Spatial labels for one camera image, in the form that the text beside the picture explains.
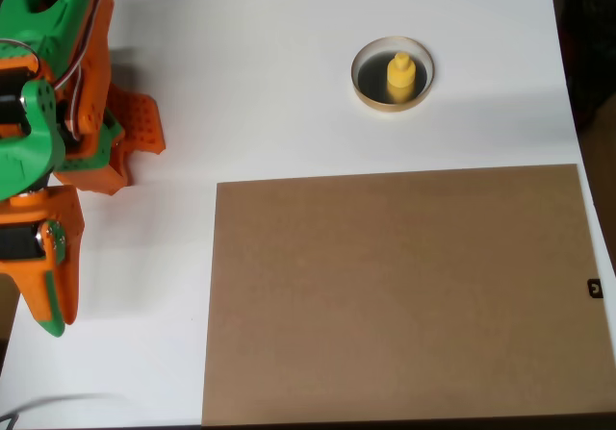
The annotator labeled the orange robot base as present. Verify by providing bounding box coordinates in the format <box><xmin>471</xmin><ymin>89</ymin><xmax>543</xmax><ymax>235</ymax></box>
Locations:
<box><xmin>52</xmin><ymin>83</ymin><xmax>167</xmax><ymax>197</ymax></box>

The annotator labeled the brown fibreboard sheet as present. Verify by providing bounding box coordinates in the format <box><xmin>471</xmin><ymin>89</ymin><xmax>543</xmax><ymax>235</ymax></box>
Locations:
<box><xmin>200</xmin><ymin>163</ymin><xmax>616</xmax><ymax>428</ymax></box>

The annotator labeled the round gold-rimmed dish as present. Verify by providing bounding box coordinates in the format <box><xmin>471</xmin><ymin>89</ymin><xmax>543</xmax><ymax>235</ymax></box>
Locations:
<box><xmin>350</xmin><ymin>36</ymin><xmax>436</xmax><ymax>115</ymax></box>

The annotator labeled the thin grey cable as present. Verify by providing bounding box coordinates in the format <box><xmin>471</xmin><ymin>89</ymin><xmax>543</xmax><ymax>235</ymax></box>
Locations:
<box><xmin>0</xmin><ymin>392</ymin><xmax>121</xmax><ymax>430</ymax></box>

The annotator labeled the small yellow plastic knob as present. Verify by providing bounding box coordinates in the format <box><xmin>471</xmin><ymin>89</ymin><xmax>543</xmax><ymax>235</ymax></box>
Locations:
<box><xmin>385</xmin><ymin>51</ymin><xmax>417</xmax><ymax>105</ymax></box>

